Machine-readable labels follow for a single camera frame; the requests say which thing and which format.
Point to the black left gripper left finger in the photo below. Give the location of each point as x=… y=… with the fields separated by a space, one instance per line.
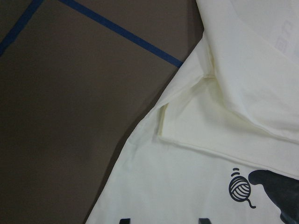
x=124 y=219

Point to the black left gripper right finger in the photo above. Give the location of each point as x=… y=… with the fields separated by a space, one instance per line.
x=204 y=219

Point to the cream long-sleeve cat shirt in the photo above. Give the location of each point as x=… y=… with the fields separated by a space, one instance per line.
x=223 y=138

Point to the long blue tape line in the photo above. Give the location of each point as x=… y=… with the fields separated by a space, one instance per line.
x=122 y=32

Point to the crossing blue tape line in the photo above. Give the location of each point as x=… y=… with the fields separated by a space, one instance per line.
x=20 y=24

